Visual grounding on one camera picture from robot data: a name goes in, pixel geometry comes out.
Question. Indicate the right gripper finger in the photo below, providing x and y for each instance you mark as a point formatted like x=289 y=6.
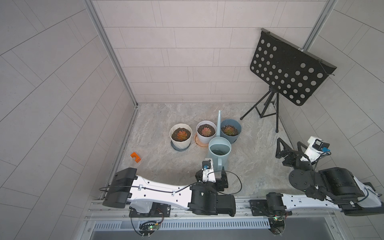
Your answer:
x=301 y=147
x=283 y=149

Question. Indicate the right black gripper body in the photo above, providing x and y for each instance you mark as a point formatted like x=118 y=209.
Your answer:
x=293 y=158

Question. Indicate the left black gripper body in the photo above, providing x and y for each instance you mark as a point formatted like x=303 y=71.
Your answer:
x=220 y=185

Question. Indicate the light blue watering can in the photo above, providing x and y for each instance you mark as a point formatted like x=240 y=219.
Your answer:
x=219 y=148

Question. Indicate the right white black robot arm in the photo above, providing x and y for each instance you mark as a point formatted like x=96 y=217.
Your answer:
x=333 y=189

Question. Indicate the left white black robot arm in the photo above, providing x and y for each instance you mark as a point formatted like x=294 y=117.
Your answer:
x=201 y=197

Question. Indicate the green red succulent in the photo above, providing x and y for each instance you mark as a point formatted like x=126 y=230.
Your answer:
x=230 y=130

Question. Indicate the pink succulent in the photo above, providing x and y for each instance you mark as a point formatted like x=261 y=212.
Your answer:
x=207 y=132

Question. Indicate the orange red succulent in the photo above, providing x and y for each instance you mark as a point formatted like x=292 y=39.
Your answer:
x=181 y=135

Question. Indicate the terracotta pot saucer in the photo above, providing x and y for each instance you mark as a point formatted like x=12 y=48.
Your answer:
x=201 y=143

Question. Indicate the cream ribbed plant pot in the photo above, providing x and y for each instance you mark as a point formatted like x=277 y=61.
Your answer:
x=181 y=146

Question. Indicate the white ventilation grille strip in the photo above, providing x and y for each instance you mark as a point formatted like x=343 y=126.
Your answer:
x=199 y=224

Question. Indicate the blue ribbed plant pot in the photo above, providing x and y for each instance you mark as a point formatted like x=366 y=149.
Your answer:
x=231 y=139

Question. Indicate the white round plant pot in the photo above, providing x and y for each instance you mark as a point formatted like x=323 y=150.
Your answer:
x=206 y=124

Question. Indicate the right green circuit board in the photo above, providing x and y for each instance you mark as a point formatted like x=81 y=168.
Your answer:
x=277 y=225

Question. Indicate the green circuit board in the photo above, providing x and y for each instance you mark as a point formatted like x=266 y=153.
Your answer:
x=277 y=225
x=148 y=228

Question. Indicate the black perforated music stand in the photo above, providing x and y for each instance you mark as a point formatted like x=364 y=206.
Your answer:
x=288 y=70

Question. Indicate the left green circuit board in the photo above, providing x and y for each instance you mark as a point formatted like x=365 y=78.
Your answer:
x=148 y=228

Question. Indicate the orange plastic block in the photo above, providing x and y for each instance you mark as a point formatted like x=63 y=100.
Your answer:
x=135 y=157

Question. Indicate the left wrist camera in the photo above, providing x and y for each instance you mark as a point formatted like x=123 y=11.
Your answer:
x=208 y=171

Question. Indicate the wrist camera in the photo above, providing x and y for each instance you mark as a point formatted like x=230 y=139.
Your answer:
x=316 y=148
x=208 y=171

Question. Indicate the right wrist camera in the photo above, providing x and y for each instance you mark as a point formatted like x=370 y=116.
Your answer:
x=316 y=148

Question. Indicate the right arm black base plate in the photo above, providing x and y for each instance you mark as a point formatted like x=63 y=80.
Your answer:
x=261 y=208

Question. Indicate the aluminium mounting rail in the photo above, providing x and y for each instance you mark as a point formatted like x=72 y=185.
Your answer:
x=240 y=207

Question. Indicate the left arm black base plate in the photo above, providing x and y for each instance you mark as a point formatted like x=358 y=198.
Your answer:
x=157 y=212

